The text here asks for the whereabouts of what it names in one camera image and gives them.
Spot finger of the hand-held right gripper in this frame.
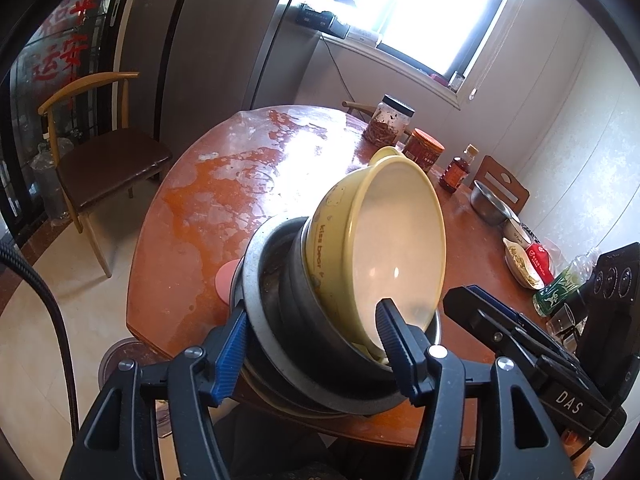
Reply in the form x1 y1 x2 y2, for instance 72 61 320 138
469 285 577 377
442 285 547 386

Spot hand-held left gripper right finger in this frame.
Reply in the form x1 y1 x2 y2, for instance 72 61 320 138
375 297 588 480

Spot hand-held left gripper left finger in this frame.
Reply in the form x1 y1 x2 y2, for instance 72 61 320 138
60 307 251 480

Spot large steel bowl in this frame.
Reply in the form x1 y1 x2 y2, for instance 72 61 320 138
245 217 442 408

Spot pink bear-shaped plate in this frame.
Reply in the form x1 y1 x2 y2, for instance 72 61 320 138
215 260 246 306

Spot steel pan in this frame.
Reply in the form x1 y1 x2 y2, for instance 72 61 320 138
239 215 443 416

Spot small steel bowl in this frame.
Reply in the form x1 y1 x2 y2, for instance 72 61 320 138
277 225 396 376

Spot yellow bowl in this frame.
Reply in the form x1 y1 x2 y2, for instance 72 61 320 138
302 146 447 351

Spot clear plastic cup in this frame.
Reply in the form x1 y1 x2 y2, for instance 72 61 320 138
545 304 576 341

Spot green drink bottle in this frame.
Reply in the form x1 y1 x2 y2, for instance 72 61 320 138
532 247 603 317

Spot pickled vegetable strips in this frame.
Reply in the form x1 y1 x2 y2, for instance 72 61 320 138
510 252 543 286

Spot white oval dish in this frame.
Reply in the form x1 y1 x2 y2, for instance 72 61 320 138
502 237 546 291

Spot red snack packet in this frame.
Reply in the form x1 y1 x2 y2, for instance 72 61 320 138
524 242 557 286

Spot white plastic bag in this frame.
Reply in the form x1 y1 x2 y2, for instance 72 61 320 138
542 237 566 266

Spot white printed bowl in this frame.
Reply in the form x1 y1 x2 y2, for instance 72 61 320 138
502 220 533 243

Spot wooden chair with slotted back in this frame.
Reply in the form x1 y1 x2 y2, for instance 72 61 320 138
470 155 530 216

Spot brown sauce bottle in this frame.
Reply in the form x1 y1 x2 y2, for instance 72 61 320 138
439 144 479 193

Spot red tin can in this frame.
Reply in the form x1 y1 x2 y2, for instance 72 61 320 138
402 128 446 173

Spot clear jar with black lid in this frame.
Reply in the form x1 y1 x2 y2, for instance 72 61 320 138
362 94 416 145

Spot window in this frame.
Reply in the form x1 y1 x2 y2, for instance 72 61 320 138
345 0 528 91

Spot grey refrigerator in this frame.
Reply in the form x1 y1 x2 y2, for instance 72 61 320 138
115 0 321 161

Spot thick black cable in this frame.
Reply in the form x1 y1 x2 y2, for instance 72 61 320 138
0 237 81 441

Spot thin wall cable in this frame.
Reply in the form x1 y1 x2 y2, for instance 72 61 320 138
322 35 361 106

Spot black wire racks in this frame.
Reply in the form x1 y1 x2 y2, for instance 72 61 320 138
295 0 381 41

